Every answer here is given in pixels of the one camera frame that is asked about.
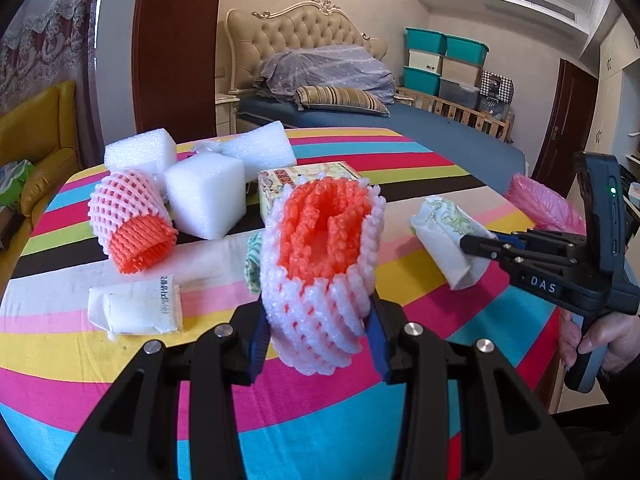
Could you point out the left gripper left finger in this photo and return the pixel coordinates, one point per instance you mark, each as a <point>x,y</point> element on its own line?
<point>258,340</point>

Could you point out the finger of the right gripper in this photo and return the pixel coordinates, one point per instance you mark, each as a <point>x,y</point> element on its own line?
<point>486,247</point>
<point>517,239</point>

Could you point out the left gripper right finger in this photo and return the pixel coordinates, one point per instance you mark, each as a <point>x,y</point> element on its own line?
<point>377,339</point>

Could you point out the floral tissue packet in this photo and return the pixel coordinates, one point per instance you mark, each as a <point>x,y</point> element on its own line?
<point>440,225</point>

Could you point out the green zigzag cloth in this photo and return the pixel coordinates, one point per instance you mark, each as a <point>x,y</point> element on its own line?
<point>252,262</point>

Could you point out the pink foam fruit net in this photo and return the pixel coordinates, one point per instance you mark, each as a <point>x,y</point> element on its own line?
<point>317,270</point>

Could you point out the white paper packet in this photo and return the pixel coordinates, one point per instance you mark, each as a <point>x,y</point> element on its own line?
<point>141,308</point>

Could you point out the herbal medicine box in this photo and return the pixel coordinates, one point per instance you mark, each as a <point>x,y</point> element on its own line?
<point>271,182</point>

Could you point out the pink orange foam net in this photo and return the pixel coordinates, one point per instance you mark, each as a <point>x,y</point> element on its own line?
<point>128,217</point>

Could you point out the pink trash bag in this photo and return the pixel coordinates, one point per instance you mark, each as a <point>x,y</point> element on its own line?
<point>549,210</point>

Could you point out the person's right hand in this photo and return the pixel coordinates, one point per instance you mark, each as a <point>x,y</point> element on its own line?
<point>618,333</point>

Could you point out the blue mattress bed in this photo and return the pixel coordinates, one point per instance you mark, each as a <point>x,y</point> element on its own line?
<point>425,135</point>

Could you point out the dark wood door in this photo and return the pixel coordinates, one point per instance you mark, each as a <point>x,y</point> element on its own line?
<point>568,128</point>

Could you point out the white foam block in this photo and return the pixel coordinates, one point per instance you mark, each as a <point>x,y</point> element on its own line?
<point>261,149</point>
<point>152,152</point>
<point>206,194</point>

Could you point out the black white checked bag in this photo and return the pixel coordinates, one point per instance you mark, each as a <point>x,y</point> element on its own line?
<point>496,87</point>

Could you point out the grey clear storage bin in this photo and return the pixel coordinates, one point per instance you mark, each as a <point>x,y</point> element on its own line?
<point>461,94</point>

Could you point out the beige storage box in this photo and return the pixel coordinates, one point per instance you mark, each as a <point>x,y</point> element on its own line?
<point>461,72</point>

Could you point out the teal storage bin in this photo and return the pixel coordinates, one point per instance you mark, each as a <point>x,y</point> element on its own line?
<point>466,50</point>
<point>421,80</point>
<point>426,40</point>

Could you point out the white storage box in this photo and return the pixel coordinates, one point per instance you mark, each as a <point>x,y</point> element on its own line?
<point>423,60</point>

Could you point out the striped pillow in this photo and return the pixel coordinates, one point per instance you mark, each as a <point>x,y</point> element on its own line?
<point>338,99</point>

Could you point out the white bedside table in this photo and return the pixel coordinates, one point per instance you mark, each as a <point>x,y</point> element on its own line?
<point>226,107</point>

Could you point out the grey purple duvet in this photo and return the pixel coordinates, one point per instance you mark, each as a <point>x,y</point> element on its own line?
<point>347,66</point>

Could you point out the green tissue pack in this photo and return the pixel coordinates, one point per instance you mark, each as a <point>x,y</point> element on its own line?
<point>13,177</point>

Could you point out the dark wood wardrobe panel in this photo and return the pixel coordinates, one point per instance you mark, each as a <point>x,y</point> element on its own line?
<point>173,67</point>

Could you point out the yellow leather armchair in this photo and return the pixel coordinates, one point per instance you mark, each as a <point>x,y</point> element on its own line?
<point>43,131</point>

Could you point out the tufted beige headboard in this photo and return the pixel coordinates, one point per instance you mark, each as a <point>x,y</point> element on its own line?
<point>256,36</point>

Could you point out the lace curtain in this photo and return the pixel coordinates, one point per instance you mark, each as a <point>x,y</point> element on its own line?
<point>46,43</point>

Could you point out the wooden crib rail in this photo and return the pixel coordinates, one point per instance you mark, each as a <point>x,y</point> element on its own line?
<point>480,121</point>

